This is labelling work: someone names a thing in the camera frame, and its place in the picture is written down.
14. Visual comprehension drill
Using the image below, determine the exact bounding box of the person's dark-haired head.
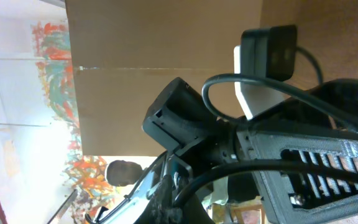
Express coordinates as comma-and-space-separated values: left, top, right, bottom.
105, 160, 144, 187

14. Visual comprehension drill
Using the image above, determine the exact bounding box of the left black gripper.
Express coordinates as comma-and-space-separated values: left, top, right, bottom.
234, 79, 358, 223

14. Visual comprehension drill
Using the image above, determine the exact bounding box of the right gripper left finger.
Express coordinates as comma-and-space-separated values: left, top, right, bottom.
134, 175, 182, 224

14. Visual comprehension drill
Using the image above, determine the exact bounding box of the colourful wall painting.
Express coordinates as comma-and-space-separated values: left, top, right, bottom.
31, 22, 116, 223

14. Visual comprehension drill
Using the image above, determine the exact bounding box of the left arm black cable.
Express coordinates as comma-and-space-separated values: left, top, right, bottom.
201, 45, 358, 138

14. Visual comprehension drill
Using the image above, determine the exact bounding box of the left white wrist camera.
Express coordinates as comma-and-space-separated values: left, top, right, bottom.
234, 25, 297, 120

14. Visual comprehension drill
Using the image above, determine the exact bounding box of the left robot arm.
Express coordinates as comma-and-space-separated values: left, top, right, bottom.
89, 75, 358, 223

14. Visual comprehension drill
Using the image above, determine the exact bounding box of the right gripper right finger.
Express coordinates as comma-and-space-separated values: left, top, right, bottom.
178, 195, 214, 224

